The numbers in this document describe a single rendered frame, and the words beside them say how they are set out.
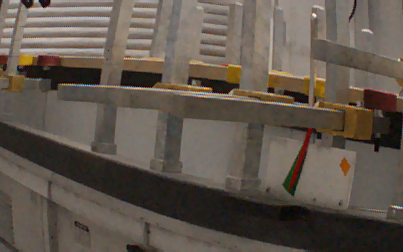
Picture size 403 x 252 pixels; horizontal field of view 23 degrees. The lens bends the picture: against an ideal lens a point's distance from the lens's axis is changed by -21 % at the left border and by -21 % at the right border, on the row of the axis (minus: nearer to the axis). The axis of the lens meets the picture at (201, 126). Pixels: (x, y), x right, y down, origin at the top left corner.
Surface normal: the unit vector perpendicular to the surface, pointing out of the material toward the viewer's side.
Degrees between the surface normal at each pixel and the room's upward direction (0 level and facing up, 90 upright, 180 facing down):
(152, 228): 90
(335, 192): 90
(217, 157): 90
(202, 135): 90
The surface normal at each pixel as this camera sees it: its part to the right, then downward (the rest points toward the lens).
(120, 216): -0.84, -0.06
